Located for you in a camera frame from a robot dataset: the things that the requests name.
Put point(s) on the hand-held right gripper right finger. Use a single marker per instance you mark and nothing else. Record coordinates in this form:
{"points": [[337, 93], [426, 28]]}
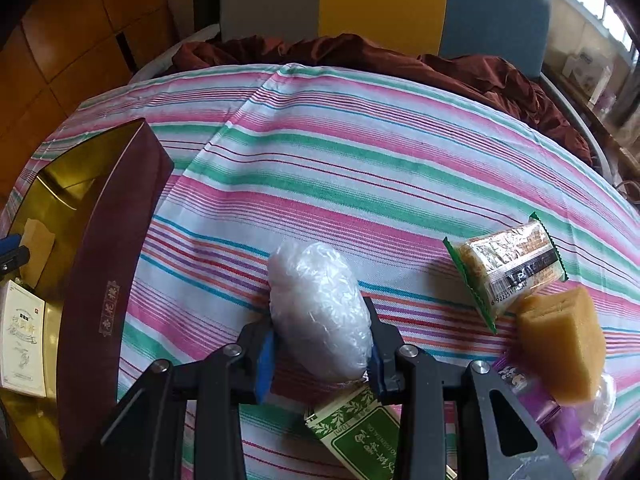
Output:
{"points": [[376, 366]]}

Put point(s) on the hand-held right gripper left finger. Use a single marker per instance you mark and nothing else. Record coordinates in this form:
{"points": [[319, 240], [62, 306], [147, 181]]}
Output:
{"points": [[262, 366]]}

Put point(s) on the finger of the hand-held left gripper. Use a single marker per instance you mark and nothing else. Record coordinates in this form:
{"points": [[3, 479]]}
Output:
{"points": [[15, 260]]}

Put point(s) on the white plastic bundle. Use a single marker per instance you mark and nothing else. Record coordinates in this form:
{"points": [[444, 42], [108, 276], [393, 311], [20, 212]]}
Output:
{"points": [[317, 310], [600, 410]]}

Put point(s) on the maroon gift box gold inside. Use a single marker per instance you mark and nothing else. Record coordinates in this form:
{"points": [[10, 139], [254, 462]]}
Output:
{"points": [[100, 270]]}

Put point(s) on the green cracker packet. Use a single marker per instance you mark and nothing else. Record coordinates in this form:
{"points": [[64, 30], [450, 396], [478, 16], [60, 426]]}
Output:
{"points": [[505, 267]]}

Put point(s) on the yellow sponge block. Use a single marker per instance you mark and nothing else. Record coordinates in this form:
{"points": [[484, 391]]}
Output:
{"points": [[560, 347], [37, 250]]}

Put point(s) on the green and white carton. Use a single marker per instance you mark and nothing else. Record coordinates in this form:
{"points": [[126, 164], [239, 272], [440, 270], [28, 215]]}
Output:
{"points": [[357, 435]]}

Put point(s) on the white printed card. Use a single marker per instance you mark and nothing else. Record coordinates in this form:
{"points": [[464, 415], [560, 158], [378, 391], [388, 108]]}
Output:
{"points": [[22, 340]]}

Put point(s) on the purple snack packet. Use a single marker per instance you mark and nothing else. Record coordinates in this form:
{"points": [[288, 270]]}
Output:
{"points": [[537, 410]]}

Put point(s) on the striped bed sheet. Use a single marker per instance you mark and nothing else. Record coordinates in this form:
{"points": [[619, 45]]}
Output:
{"points": [[350, 160]]}

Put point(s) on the wooden cabinet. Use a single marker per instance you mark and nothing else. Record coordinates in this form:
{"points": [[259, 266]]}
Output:
{"points": [[75, 35]]}

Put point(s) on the dark red blanket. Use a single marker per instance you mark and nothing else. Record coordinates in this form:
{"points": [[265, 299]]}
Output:
{"points": [[350, 52]]}

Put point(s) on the white cardboard box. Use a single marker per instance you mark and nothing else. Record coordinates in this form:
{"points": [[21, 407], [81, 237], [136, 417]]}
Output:
{"points": [[585, 72]]}

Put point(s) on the grey yellow blue headboard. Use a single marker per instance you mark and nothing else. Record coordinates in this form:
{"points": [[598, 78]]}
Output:
{"points": [[380, 0]]}

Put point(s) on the window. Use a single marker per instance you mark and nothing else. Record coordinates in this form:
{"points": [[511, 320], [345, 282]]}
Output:
{"points": [[600, 5]]}

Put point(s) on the grey bed frame rail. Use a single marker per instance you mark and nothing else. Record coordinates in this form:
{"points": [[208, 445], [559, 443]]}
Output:
{"points": [[585, 130]]}

